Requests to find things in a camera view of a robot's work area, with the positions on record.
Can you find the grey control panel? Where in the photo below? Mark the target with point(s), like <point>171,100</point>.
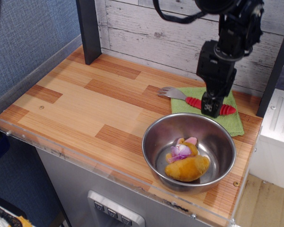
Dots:
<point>113,211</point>

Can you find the red handled metal fork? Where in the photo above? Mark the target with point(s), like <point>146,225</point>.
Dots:
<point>175,93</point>

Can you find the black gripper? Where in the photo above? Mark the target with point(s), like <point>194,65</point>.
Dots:
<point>218,75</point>

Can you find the black left post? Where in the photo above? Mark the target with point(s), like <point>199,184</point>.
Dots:
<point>89,30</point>

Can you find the brown plush toy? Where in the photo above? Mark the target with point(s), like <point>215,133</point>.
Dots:
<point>185,164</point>

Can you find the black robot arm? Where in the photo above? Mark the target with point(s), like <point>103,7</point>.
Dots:
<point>239,29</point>

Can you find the black right post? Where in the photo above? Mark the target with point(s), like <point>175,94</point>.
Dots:
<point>272,82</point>

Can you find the black post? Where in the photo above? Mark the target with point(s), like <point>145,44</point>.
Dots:
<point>272,82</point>
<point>89,30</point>

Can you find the white aluminium block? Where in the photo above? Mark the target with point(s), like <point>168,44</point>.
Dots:
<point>267,162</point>

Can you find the clear acrylic guard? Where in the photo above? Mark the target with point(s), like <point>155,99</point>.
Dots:
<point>87,122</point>

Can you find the stainless steel bowl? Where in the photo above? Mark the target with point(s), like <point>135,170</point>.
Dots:
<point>213,142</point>

